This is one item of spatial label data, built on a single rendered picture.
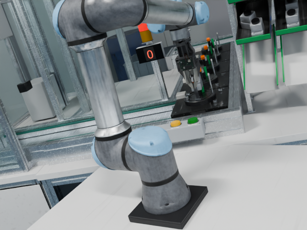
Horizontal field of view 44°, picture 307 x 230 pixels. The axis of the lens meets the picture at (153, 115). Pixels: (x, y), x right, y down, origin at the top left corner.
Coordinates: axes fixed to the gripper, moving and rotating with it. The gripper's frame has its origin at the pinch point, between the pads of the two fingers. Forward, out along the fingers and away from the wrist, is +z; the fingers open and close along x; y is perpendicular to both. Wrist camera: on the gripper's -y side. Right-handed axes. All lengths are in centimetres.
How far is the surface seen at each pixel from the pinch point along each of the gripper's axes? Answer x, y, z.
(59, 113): -76, -22, 7
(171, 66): -34, -125, 18
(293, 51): 41.2, -9.1, -2.9
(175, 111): -10.2, 0.4, 9.7
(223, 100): 10.1, -2.6, 9.7
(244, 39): 23.4, -0.1, -13.9
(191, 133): -2.6, 16.7, 14.2
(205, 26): -33, -428, 38
